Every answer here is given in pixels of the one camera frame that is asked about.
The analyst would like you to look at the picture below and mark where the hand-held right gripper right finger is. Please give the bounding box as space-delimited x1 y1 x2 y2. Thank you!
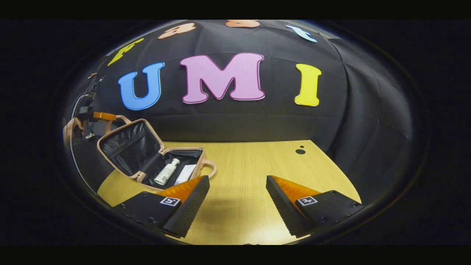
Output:
266 175 365 238

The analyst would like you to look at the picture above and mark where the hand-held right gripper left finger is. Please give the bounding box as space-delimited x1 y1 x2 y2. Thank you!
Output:
112 175 210 238

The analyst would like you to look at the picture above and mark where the white cream tube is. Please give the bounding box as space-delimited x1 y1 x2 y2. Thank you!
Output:
173 164 198 186

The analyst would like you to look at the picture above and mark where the pink suitcase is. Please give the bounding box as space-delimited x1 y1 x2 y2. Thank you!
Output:
96 115 218 192

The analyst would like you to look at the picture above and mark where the white pump bottle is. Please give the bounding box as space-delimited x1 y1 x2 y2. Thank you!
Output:
153 158 181 186

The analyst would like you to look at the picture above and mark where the black backdrop cloth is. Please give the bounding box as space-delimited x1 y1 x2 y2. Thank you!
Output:
66 20 414 192

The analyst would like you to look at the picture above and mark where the white cable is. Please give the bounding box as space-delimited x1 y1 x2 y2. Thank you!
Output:
69 93 99 196

